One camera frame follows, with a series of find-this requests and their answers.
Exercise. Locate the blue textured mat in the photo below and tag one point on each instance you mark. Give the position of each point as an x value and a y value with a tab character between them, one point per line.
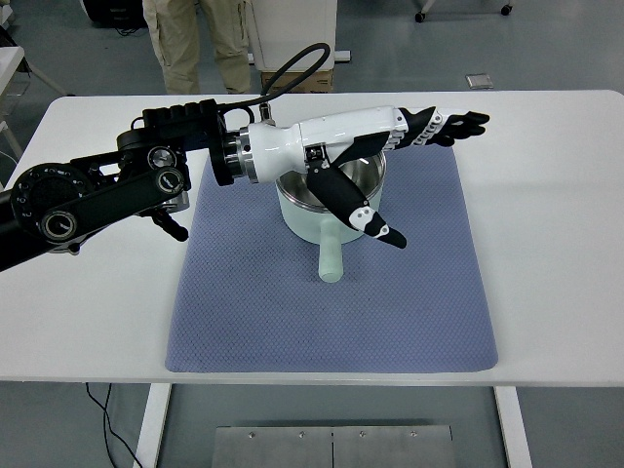
292	322

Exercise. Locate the grey floor socket plate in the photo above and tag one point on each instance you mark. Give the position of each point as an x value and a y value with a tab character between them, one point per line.
479	82

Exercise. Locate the white pedestal stand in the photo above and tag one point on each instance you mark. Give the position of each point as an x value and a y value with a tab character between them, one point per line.
302	24

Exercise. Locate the grey metal plate with screws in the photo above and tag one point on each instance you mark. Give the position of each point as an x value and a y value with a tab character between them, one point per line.
292	448

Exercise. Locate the black equipment case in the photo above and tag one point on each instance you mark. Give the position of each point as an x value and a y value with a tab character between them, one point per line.
114	10

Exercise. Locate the white table leg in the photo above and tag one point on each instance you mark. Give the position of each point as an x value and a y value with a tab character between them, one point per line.
151	429
512	429

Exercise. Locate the glass lid with green knob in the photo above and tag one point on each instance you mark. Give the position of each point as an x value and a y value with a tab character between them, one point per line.
363	173

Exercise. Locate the brown cardboard box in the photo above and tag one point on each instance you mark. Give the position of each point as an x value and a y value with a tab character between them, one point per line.
312	83

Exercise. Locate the person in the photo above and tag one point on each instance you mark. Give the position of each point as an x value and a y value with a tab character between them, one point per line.
180	44

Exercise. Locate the white cart with castors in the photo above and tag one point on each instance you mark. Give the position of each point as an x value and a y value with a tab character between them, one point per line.
420	16

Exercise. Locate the white side table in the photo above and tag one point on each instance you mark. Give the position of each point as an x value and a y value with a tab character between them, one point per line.
7	61

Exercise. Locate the white and black hand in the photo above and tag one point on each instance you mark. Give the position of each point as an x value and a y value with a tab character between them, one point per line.
331	134

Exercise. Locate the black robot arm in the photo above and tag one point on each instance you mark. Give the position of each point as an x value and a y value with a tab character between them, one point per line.
97	200

